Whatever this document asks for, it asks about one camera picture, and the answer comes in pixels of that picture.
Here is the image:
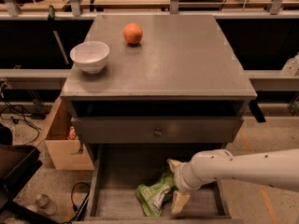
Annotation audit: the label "black chair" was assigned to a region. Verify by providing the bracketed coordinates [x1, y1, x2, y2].
[0, 125, 58, 224]

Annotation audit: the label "red soda can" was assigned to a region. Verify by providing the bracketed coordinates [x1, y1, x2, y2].
[67, 126, 77, 140]

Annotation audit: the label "cardboard box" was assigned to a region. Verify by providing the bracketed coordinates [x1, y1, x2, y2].
[44, 97, 93, 171]

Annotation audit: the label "black wires on floor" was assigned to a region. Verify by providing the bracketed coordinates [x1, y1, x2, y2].
[0, 77, 42, 146]

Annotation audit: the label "closed grey top drawer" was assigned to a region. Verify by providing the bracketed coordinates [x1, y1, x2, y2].
[71, 117, 243, 144]

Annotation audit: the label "round brass drawer knob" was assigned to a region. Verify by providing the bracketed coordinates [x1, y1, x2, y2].
[153, 128, 163, 137]

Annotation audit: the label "open grey middle drawer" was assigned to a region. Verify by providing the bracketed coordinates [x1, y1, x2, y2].
[84, 144, 233, 224]

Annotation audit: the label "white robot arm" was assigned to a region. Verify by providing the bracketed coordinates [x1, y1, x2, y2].
[167, 149, 299, 215]

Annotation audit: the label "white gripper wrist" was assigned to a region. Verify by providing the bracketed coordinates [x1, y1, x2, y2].
[167, 159, 202, 215]

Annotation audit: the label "black cable on floor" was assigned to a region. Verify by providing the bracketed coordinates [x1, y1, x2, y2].
[62, 181, 92, 224]

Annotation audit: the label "orange fruit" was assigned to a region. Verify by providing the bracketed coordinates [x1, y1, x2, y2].
[123, 23, 143, 45]

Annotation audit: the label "clear plastic bottle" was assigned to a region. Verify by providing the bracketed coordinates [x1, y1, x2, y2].
[36, 193, 57, 216]

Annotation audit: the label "grey wooden drawer cabinet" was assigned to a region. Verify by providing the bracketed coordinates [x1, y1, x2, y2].
[60, 14, 258, 224]

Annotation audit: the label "green handled tool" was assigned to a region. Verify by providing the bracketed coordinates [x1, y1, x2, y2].
[48, 5, 69, 65]

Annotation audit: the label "green rice chip bag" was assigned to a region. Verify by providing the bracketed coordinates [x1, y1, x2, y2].
[135, 168, 176, 217]

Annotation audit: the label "white ceramic bowl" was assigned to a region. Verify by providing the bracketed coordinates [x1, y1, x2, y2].
[70, 41, 110, 74]

